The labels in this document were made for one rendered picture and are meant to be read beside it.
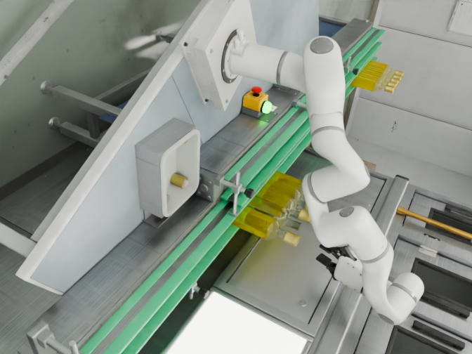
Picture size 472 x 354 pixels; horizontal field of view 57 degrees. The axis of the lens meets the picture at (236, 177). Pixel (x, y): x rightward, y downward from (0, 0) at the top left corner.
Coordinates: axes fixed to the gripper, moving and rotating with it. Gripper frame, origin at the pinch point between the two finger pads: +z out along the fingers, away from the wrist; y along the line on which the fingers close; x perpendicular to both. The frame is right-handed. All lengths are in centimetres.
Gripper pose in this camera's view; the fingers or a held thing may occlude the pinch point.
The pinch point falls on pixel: (324, 253)
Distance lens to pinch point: 138.3
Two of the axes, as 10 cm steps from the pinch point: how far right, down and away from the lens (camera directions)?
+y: 0.7, -7.8, -6.2
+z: -7.2, -4.7, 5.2
